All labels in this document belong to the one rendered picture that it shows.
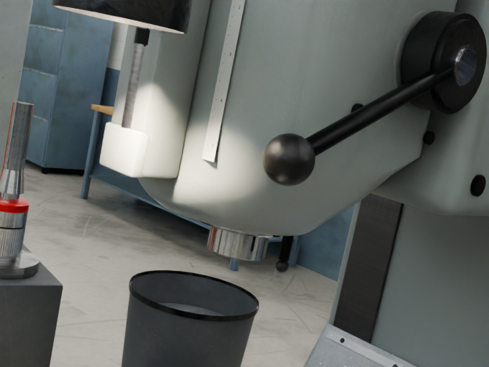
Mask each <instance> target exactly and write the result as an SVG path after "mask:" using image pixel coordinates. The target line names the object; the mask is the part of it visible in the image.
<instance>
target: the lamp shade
mask: <svg viewBox="0 0 489 367"><path fill-rule="evenodd" d="M193 1H194V0H52V6H53V7H57V8H60V9H64V10H68V11H71V12H76V13H79V14H83V15H89V16H92V17H98V18H102V19H105V20H111V21H115V22H119V23H125V24H129V25H136V26H140V27H144V28H151V29H155V30H159V31H167V32H171V33H181V34H187V33H188V25H189V21H190V16H191V10H192V5H193Z"/></svg>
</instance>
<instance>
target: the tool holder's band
mask: <svg viewBox="0 0 489 367"><path fill-rule="evenodd" d="M28 208H29V202H28V201H27V200H25V199H23V198H19V200H18V201H17V202H9V201H4V200H0V211H1V212H6V213H25V212H27V211H28Z"/></svg>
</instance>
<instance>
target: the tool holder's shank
mask: <svg viewBox="0 0 489 367"><path fill-rule="evenodd" d="M33 110H34V104H32V103H26V102H21V101H12V107H11V112H10V118H9V127H8V131H7V140H6V146H5V151H4V160H3V165H2V169H1V172H0V200H4V201H9V202H17V201H18V200H19V198H20V194H24V169H25V160H26V155H27V150H28V142H29V137H30V131H31V123H32V118H33Z"/></svg>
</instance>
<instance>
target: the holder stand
mask: <svg viewBox="0 0 489 367"><path fill-rule="evenodd" d="M62 292H63V284H62V283H61V282H60V281H59V280H58V279H57V278H56V277H55V276H54V275H53V274H52V273H51V272H50V271H49V270H48V269H47V268H46V267H45V266H44V265H43V264H42V263H41V262H40V260H39V259H38V257H37V256H35V255H33V254H32V252H30V251H29V249H27V247H25V246H24V244H23V248H22V253H21V258H20V260H18V261H14V262H0V367H49V366H50V361H51V357H52V348H53V344H54V339H55V331H56V327H57V319H58V314H59V309H60V301H61V296H62Z"/></svg>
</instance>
